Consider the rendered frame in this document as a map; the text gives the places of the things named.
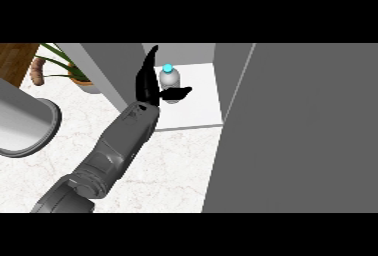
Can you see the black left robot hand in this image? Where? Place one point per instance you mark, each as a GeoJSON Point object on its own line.
{"type": "Point", "coordinates": [147, 85]}

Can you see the green plant in brown pot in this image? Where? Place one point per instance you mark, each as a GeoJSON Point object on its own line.
{"type": "Point", "coordinates": [80, 79]}

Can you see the clear water bottle cyan cap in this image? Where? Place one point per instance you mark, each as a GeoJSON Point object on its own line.
{"type": "Point", "coordinates": [170, 78]}

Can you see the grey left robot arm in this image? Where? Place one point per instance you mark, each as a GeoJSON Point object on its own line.
{"type": "Point", "coordinates": [119, 143]}

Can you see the large flat grey cabinet door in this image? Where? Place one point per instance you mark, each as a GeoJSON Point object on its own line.
{"type": "Point", "coordinates": [305, 133]}

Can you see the grey cabinet white inside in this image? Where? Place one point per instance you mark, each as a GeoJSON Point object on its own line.
{"type": "Point", "coordinates": [111, 66]}

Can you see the brown oblong object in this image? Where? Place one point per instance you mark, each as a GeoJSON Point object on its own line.
{"type": "Point", "coordinates": [38, 72]}

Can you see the grey round appliance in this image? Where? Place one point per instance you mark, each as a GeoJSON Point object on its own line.
{"type": "Point", "coordinates": [23, 123]}

